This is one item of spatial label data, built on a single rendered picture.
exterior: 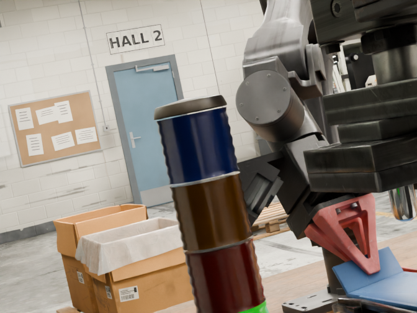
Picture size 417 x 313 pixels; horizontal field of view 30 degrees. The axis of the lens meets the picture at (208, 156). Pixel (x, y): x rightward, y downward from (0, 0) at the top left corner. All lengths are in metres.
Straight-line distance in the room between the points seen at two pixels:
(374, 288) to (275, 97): 0.21
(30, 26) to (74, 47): 0.70
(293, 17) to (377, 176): 0.39
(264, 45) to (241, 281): 0.51
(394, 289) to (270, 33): 0.33
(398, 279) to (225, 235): 0.41
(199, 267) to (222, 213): 0.03
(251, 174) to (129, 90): 10.99
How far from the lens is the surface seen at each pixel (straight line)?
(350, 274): 0.79
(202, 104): 0.39
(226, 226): 0.40
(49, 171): 11.48
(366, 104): 0.64
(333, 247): 0.80
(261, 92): 0.77
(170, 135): 0.40
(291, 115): 0.77
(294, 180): 0.80
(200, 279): 0.40
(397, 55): 0.65
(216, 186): 0.39
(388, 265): 0.81
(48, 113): 11.49
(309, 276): 1.28
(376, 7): 0.57
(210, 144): 0.39
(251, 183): 0.78
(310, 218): 0.80
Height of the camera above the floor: 1.19
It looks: 3 degrees down
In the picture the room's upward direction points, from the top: 12 degrees counter-clockwise
